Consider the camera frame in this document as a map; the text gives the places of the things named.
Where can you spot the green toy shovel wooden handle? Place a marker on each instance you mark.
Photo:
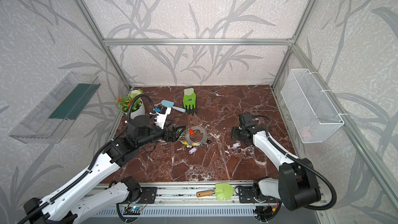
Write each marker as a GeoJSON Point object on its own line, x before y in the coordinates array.
{"type": "Point", "coordinates": [222, 191]}

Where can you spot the large metal key ring plate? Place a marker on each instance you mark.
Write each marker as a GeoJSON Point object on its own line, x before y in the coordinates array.
{"type": "Point", "coordinates": [200, 135]}

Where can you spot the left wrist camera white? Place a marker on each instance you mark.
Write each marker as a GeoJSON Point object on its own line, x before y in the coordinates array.
{"type": "Point", "coordinates": [161, 113]}

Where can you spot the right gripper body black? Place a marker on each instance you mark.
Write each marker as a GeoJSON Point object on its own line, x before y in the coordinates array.
{"type": "Point", "coordinates": [238, 134]}

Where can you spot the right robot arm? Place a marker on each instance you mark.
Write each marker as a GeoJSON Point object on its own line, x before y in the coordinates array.
{"type": "Point", "coordinates": [297, 184]}

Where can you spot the key with yellow tag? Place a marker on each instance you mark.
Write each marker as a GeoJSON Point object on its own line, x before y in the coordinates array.
{"type": "Point", "coordinates": [191, 145]}

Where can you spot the green black garden glove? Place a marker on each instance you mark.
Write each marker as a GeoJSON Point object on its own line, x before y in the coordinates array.
{"type": "Point", "coordinates": [189, 101]}

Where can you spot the white wire mesh basket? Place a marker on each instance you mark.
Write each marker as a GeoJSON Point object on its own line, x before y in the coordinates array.
{"type": "Point", "coordinates": [311, 110]}

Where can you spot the key with purple tag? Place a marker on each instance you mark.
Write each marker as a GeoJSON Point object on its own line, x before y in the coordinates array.
{"type": "Point", "coordinates": [193, 150]}

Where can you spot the clear acrylic wall shelf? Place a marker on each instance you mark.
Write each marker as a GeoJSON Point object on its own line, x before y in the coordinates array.
{"type": "Point", "coordinates": [51, 119]}

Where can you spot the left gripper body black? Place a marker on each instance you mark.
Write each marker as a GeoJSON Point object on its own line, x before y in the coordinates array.
{"type": "Point", "coordinates": [168, 134]}

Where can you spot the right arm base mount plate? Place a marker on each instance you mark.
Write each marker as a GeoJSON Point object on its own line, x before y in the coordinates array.
{"type": "Point", "coordinates": [245, 194]}

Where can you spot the light blue toy trowel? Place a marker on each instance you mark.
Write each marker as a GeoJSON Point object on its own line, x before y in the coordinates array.
{"type": "Point", "coordinates": [172, 105]}

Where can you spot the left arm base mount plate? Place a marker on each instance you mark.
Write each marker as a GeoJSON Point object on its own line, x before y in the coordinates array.
{"type": "Point", "coordinates": [148, 196]}

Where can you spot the green lit circuit board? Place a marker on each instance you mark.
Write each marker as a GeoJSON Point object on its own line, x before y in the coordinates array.
{"type": "Point", "coordinates": [132, 210]}

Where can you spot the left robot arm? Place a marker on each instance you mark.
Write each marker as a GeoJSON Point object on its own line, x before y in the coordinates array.
{"type": "Point", "coordinates": [68, 204]}

